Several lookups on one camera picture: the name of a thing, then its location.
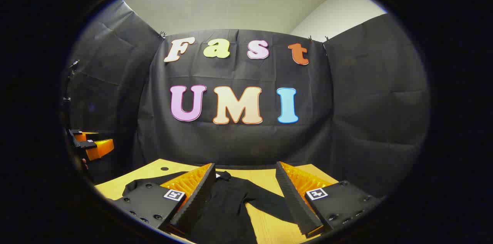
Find black buttoned garment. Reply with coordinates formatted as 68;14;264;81
122;171;305;244

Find black backdrop cloth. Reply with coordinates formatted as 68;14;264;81
62;0;431;198

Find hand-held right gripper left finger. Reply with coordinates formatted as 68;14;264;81
112;162;217;237

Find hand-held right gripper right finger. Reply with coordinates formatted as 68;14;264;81
275;161;386;239

